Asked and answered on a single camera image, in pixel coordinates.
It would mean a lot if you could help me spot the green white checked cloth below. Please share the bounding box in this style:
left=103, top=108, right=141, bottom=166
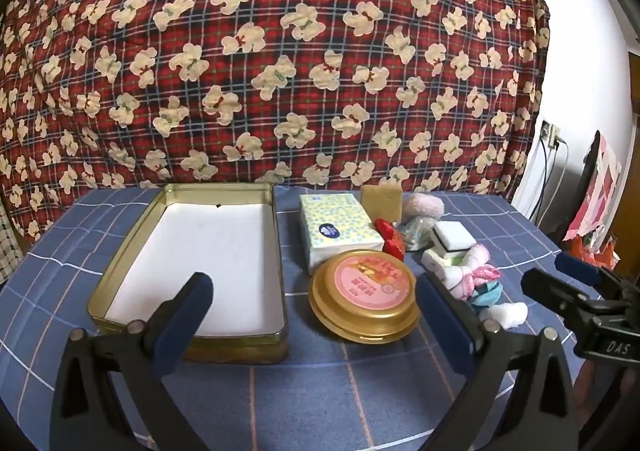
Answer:
left=0, top=204, right=23, bottom=285

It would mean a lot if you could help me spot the gold rectangular tin box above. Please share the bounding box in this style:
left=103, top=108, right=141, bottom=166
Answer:
left=87, top=184, right=288, bottom=364

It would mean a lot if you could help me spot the right hand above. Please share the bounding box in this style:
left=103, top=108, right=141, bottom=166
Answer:
left=573, top=360, right=639, bottom=434

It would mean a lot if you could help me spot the green tissue packet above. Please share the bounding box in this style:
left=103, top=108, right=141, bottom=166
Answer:
left=421, top=249, right=463, bottom=275

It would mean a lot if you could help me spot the white cable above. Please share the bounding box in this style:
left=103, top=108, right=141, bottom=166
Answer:
left=529, top=135, right=571, bottom=227

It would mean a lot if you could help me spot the red orange bag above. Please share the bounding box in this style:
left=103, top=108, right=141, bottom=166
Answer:
left=568, top=237, right=620, bottom=271

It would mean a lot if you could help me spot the red fabric pouch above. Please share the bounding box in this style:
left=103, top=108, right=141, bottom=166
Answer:
left=374, top=218, right=406, bottom=261

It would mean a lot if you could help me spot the yellow tissue pack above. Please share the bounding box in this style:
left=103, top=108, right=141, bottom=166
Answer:
left=299, top=193, right=384, bottom=275

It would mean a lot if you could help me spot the clear plastic bag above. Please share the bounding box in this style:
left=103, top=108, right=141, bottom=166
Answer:
left=400, top=216, right=437, bottom=252

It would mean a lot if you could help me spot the pink patterned paper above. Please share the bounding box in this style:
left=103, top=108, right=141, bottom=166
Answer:
left=564, top=134, right=622, bottom=241

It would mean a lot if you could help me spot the teal fabric scrunchie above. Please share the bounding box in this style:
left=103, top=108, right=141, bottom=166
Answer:
left=468, top=281, right=503, bottom=311

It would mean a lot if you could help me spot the pink white knitted cloth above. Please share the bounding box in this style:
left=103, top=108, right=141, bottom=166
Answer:
left=440, top=244, right=501, bottom=301

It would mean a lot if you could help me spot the wall power socket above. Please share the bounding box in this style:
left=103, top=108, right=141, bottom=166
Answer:
left=540, top=121, right=560, bottom=150

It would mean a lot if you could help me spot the black monitor edge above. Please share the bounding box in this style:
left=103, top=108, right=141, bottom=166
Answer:
left=552, top=130, right=601, bottom=245

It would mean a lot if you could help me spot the tan sponge block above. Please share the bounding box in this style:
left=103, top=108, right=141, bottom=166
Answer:
left=360, top=184, right=402, bottom=224

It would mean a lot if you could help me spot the fluffy white pink puff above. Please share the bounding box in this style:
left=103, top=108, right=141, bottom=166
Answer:
left=402, top=192, right=445, bottom=222

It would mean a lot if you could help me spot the round gold tin lid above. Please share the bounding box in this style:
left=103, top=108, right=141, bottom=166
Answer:
left=308, top=249, right=420, bottom=345

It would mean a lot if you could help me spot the blue plaid tablecloth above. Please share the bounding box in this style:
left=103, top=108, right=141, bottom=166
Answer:
left=0, top=184, right=597, bottom=451

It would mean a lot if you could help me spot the red plaid bear blanket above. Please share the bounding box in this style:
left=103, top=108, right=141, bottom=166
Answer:
left=1, top=0, right=550, bottom=241

